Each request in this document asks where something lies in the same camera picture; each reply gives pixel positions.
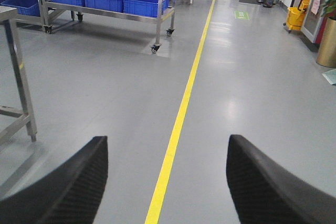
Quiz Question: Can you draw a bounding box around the steel table leg frame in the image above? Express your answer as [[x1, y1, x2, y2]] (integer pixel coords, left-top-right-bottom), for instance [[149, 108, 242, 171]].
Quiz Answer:
[[1, 6, 37, 144]]

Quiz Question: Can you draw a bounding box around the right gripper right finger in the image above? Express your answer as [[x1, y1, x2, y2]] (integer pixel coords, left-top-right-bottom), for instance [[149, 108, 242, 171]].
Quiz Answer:
[[226, 134, 335, 223]]

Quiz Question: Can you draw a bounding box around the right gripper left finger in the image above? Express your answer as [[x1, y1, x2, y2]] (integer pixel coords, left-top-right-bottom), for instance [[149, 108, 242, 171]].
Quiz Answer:
[[1, 136, 108, 223]]

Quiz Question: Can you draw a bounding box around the gold planter pot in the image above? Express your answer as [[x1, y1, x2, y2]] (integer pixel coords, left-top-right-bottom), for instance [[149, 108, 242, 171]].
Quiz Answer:
[[317, 17, 335, 68]]

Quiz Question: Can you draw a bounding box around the steel cart with casters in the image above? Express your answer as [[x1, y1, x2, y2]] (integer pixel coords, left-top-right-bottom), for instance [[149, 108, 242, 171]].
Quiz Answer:
[[1, 0, 175, 53]]

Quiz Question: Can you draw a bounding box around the yellow mop bucket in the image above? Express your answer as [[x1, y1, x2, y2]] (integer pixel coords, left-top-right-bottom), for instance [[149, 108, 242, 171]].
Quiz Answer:
[[283, 0, 311, 34]]

